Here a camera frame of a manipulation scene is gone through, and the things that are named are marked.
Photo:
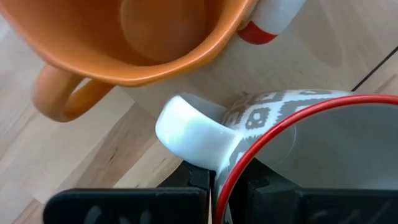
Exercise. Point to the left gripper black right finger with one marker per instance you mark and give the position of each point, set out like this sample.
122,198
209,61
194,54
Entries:
311,207

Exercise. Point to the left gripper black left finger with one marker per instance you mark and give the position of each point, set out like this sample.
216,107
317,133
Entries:
124,207

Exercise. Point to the grey diamond mug red rim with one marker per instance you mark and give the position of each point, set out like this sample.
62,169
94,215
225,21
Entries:
326,146

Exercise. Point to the white mug red stripe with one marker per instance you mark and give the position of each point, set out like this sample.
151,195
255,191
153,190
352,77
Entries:
270,21

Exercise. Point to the orange mug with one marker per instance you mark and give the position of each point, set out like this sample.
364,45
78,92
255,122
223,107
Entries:
140,37

